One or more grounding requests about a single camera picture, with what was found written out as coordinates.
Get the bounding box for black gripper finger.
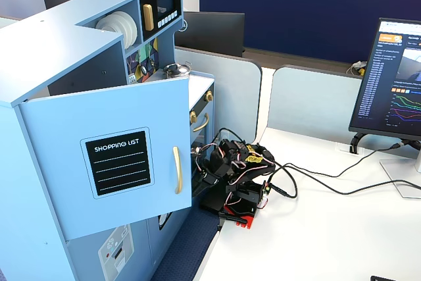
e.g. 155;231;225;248
192;170;214;198

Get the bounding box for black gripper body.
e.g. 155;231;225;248
202;147;233;185

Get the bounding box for blue shopping list cabinet door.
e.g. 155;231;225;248
18;75;193;242

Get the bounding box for black robot arm yellow joints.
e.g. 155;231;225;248
200;128;276;216

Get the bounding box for blue oven door with window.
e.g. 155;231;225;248
189;107;213;180

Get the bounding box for blue dishwasher print door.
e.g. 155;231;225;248
147;210;175;274

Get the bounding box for blue ice dispenser print door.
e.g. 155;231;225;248
65;215;152;281

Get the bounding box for dark blue fabric pad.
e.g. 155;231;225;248
150;207;222;281

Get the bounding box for grey desk divider panel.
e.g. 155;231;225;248
174;45;263;143
268;64;363;136

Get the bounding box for steel toy pot with lid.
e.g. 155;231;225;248
163;61;193;78

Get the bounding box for white toy plate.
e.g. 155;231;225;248
113;11;134;47
95;14;131;37
118;10;137;48

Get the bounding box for black toy microwave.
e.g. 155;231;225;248
138;0;182;43

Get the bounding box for silver monitor stand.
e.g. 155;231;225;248
380;139;421;199

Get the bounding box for lit computer monitor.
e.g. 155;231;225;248
348;17;421;140

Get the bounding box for blue wooden toy kitchen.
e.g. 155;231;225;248
0;0;216;281

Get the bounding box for long gold door handle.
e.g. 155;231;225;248
172;145;184;195

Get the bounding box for curved gold oven handle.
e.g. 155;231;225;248
193;113;210;133

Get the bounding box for red robot base mount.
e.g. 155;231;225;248
218;201;259;229

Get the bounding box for black usb cable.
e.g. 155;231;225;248
279;140;421;178

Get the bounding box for long black power cable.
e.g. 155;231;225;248
262;162;421;200

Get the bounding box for gold microwave handle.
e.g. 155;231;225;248
142;3;155;31

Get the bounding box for white cable bundle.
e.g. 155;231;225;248
346;60;368;72

